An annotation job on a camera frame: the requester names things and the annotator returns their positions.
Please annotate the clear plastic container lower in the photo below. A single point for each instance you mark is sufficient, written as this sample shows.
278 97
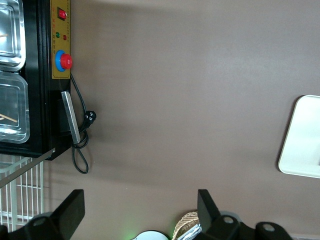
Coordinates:
12 107

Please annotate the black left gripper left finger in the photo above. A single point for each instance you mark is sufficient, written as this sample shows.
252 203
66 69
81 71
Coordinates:
71 212

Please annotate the cream plastic serving tray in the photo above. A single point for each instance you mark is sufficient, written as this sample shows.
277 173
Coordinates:
302 135

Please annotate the clear plastic container upper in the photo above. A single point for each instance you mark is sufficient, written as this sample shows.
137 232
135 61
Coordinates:
10 32

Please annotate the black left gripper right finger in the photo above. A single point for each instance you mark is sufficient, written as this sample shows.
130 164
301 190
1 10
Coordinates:
212 220

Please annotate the red emergency stop button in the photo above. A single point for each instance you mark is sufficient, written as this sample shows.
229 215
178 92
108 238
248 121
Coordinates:
65 60

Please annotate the black sealing machine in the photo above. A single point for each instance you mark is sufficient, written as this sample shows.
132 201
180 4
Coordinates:
40 100

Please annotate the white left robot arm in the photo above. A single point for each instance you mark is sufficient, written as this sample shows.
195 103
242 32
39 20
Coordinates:
152 235

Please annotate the clear plastic container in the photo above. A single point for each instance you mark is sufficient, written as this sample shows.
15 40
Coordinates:
12 107
10 32

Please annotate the light wicker basket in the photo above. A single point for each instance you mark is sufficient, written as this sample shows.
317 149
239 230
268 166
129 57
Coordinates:
185 221

